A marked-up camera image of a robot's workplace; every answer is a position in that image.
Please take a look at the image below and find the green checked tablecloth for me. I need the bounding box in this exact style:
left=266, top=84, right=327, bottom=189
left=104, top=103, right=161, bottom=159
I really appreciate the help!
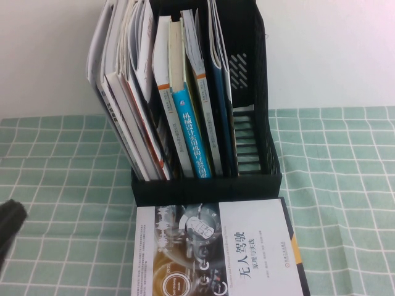
left=0, top=106, right=395, bottom=296

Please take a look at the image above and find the white cover book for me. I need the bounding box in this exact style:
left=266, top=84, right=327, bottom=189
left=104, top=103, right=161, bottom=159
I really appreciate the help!
left=104, top=70, right=162, bottom=182

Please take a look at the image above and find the white autonomous driving book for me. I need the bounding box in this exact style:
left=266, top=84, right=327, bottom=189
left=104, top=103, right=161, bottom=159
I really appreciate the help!
left=131, top=198, right=305, bottom=296

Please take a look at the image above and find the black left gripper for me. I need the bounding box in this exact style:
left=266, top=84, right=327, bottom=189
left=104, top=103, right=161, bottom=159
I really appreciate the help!
left=0, top=199, right=28, bottom=263

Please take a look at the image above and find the cyan spine book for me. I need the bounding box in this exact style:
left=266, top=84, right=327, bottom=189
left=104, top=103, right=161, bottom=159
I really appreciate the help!
left=167, top=17, right=214, bottom=179

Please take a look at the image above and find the navy blue thin book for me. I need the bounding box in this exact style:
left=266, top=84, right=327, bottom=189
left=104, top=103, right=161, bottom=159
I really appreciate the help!
left=207, top=0, right=234, bottom=177

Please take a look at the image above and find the leaning magazines stack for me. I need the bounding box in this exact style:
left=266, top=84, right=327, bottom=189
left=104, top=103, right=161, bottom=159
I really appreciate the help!
left=115, top=0, right=173, bottom=181

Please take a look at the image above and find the curved white paper sheet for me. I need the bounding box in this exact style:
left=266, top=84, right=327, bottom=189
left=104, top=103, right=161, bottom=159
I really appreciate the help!
left=127, top=2, right=146, bottom=81

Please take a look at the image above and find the grey spine book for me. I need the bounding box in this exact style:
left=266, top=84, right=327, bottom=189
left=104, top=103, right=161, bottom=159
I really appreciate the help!
left=96, top=80, right=146, bottom=182

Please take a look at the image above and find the white paper folder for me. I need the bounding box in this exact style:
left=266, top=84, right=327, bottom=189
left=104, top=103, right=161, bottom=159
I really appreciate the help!
left=85, top=0, right=124, bottom=90

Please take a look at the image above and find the white booklet red print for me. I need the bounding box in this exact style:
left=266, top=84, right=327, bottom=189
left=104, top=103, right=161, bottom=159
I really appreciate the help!
left=135, top=0, right=157, bottom=101

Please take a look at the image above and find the black plastic book holder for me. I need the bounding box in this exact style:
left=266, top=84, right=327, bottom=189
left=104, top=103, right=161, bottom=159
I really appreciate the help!
left=131, top=0, right=283, bottom=207

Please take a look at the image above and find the dark mobile robot book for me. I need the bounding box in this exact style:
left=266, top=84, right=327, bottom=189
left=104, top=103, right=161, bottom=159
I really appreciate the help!
left=277, top=196, right=311, bottom=296

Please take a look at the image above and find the blue thin softcover book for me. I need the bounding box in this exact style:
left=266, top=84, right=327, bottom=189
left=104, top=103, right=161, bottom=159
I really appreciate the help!
left=215, top=12, right=239, bottom=177

